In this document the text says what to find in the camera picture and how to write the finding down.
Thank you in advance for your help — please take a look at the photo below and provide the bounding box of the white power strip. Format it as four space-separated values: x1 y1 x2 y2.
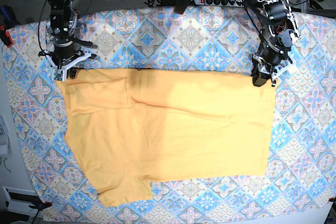
194 0 243 7

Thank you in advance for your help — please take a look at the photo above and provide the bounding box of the red black clamp bottom left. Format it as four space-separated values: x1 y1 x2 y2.
29 201 52 211

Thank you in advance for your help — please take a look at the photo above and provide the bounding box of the yellow orange T-shirt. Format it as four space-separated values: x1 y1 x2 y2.
57 69 276 207

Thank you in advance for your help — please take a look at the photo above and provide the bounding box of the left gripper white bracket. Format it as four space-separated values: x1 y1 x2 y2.
251 42 298 87

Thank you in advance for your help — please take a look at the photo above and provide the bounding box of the red black clamp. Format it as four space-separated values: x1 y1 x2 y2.
29 201 52 211
1 5 14 48

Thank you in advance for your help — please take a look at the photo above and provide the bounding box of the red black clamp left top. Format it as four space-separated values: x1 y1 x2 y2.
1 5 14 48

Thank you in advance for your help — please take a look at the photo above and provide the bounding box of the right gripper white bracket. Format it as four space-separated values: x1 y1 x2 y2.
38 43 96 81

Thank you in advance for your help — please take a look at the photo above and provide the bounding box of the white box at left edge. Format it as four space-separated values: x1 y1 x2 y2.
0 115 10 157

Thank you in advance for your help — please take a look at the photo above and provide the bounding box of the patterned blue tile tablecloth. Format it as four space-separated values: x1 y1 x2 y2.
1 7 335 223

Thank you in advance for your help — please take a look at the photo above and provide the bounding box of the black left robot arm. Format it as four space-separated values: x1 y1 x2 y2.
244 0 300 87

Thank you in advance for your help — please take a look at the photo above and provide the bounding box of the white vent panel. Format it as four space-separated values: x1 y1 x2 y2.
2 186 39 216

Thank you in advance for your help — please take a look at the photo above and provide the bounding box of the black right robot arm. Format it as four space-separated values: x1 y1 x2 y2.
38 0 97 81

